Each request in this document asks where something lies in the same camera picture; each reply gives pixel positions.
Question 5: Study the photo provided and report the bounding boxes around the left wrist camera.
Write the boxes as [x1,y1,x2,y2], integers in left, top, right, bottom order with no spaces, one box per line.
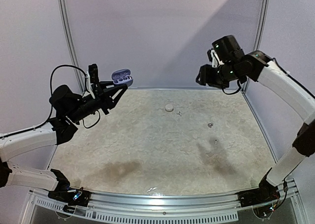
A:
[83,63,100,99]

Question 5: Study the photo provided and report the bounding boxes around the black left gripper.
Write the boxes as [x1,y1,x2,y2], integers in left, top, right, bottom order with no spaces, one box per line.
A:
[67,80,127,124]

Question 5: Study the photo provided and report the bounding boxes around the left aluminium corner post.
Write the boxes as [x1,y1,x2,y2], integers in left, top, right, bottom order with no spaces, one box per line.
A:
[56,0,86,93]

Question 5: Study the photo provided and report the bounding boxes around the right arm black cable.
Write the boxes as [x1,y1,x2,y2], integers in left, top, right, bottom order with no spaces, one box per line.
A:
[221,56,296,205]

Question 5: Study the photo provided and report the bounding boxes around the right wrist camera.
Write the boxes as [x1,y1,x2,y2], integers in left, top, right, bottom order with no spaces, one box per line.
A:
[207,49,220,68]

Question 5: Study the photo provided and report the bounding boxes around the right aluminium corner post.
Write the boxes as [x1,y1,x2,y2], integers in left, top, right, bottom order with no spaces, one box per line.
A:
[241,0,271,93]

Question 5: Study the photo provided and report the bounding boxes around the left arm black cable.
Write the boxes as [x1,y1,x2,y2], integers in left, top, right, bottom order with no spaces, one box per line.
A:
[0,64,101,136]

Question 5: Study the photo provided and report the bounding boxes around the aluminium corner post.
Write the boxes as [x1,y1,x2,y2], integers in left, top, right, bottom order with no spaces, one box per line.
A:
[56,0,86,93]
[241,0,271,93]

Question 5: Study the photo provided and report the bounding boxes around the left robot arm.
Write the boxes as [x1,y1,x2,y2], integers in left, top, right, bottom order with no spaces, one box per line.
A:
[0,81,128,201]

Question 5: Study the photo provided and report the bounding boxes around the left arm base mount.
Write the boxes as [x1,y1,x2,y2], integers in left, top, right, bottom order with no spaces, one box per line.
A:
[48,186,92,207]

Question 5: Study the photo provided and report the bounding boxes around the white round case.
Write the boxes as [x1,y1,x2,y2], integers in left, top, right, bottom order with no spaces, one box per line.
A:
[165,104,174,112]

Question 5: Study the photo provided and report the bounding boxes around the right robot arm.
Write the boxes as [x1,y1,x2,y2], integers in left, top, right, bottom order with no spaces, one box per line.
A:
[195,35,315,202]

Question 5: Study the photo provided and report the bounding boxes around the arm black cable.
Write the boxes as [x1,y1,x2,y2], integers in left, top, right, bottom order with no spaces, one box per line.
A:
[221,56,296,205]
[0,64,101,136]

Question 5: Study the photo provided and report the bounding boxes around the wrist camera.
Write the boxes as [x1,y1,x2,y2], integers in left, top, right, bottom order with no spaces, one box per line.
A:
[83,63,100,99]
[207,49,220,68]

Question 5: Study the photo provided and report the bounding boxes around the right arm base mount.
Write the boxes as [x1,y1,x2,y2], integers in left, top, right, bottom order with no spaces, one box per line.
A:
[236,176,280,207]

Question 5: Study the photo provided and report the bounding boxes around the blue earbud charging case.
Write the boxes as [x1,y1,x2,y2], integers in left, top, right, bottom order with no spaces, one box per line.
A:
[111,69,133,87]

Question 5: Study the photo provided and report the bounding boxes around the aluminium front rail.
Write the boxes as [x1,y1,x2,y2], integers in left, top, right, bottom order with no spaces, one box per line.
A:
[29,178,300,224]

